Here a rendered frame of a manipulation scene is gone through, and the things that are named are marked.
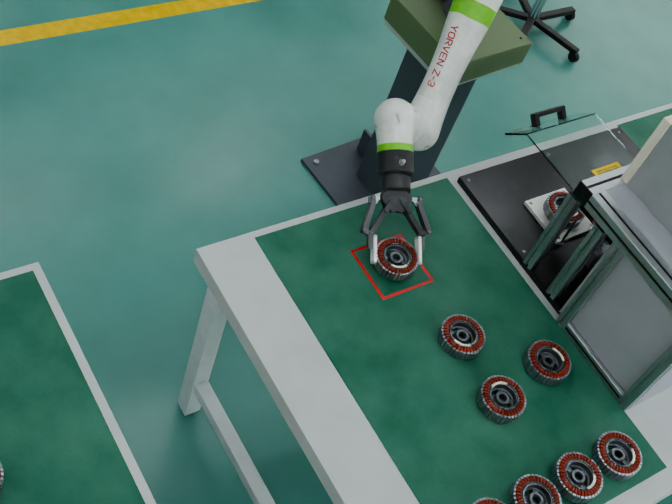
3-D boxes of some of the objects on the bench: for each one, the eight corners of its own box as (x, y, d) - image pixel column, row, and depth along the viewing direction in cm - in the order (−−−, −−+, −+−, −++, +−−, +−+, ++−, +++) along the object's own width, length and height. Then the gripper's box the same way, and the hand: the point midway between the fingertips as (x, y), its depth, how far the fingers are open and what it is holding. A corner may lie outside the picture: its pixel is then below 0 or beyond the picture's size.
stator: (543, 393, 232) (550, 386, 229) (513, 357, 236) (519, 349, 233) (574, 374, 237) (581, 367, 234) (544, 339, 242) (551, 331, 239)
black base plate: (456, 181, 268) (459, 176, 266) (616, 131, 299) (619, 126, 297) (558, 314, 248) (562, 310, 246) (718, 246, 279) (722, 241, 277)
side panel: (555, 320, 247) (614, 244, 222) (563, 317, 248) (623, 241, 223) (624, 411, 235) (694, 341, 210) (632, 406, 236) (703, 337, 212)
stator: (528, 420, 226) (534, 412, 223) (486, 428, 222) (492, 420, 219) (509, 378, 232) (515, 370, 229) (468, 385, 228) (474, 377, 225)
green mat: (254, 238, 238) (254, 237, 238) (446, 178, 268) (447, 177, 268) (468, 582, 198) (468, 582, 198) (666, 467, 228) (667, 467, 228)
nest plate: (523, 203, 266) (525, 200, 265) (562, 190, 273) (564, 187, 272) (556, 244, 260) (558, 242, 259) (595, 229, 267) (597, 227, 266)
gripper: (355, 170, 237) (355, 261, 234) (444, 175, 243) (445, 263, 241) (346, 176, 244) (346, 264, 241) (433, 180, 250) (434, 266, 248)
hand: (396, 256), depth 241 cm, fingers closed on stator, 11 cm apart
